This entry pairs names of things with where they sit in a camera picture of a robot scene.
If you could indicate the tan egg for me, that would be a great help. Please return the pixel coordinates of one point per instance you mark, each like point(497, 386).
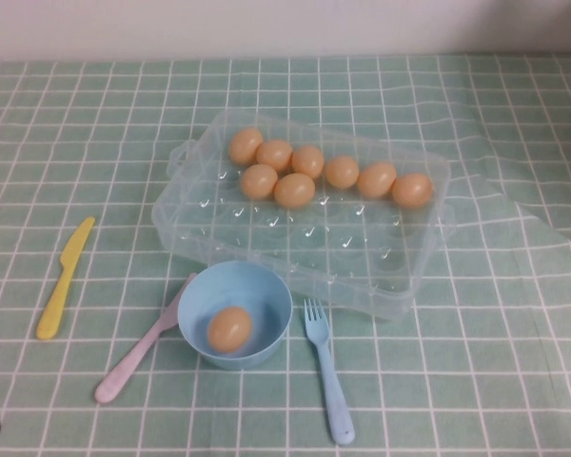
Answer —
point(274, 155)
point(294, 190)
point(341, 172)
point(412, 190)
point(259, 182)
point(245, 146)
point(308, 162)
point(376, 179)
point(229, 329)

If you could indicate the clear plastic egg box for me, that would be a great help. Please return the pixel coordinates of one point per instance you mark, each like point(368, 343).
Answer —
point(361, 247)

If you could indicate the light blue plastic bowl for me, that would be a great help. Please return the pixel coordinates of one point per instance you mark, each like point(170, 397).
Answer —
point(266, 295)

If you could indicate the light blue plastic fork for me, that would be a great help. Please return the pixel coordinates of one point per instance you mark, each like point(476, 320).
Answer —
point(330, 381)

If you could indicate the pink plastic knife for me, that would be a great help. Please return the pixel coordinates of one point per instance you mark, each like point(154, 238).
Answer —
point(133, 357)

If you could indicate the yellow plastic knife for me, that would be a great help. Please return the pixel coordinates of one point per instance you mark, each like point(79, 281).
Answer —
point(64, 281)

